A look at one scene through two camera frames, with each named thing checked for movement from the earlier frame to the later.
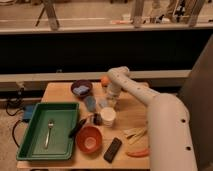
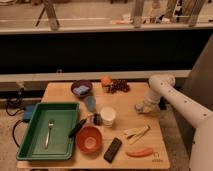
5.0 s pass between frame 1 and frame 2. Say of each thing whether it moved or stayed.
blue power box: stayed
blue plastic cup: stayed
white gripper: moved
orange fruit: stayed
